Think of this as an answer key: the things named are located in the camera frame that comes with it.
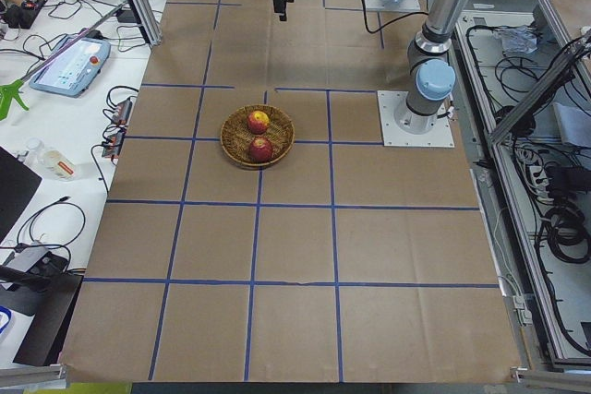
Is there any dark red apple in basket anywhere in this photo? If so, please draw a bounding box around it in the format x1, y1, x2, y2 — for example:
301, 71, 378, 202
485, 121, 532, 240
248, 136, 273, 163

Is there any green handled reacher tool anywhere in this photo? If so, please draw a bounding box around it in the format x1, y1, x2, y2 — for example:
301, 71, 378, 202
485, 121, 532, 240
0, 1, 127, 120

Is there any white power strip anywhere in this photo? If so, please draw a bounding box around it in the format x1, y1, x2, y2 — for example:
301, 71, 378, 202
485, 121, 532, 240
516, 147, 551, 204

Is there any round woven wicker basket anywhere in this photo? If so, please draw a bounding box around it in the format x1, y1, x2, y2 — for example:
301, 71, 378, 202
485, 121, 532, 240
221, 104, 295, 169

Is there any crumpled white paper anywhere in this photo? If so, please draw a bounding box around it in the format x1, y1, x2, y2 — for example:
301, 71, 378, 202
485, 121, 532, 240
495, 26, 537, 54

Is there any clear plastic bottle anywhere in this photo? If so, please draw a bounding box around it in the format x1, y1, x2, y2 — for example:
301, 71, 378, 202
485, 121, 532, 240
24, 137, 78, 181

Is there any aluminium frame rail right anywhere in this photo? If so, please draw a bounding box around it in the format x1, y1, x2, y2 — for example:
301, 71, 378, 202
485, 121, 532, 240
488, 31, 590, 145

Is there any black monitor corner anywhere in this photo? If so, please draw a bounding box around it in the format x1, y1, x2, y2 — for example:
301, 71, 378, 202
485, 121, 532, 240
0, 148, 42, 240

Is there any red yellow apple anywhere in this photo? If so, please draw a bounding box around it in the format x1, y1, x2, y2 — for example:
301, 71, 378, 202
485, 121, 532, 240
247, 110, 271, 135

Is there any near blue teach pendant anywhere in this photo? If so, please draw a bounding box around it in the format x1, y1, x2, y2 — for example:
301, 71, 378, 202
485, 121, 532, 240
29, 37, 111, 97

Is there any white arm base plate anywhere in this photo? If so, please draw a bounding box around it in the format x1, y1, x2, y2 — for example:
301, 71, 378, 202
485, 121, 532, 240
377, 90, 454, 149
365, 0, 420, 13

